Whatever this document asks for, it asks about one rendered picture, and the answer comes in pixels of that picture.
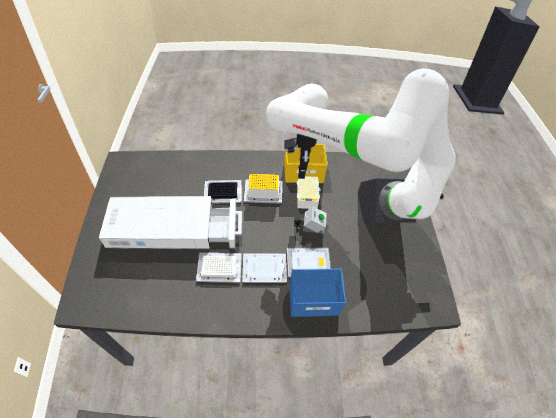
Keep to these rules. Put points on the blue bin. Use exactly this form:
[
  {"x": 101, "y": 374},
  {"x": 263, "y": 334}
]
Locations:
[{"x": 313, "y": 286}]

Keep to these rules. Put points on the yellow waste bin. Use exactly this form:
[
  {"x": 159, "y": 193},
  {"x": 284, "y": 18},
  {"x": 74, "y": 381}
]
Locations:
[{"x": 316, "y": 166}]

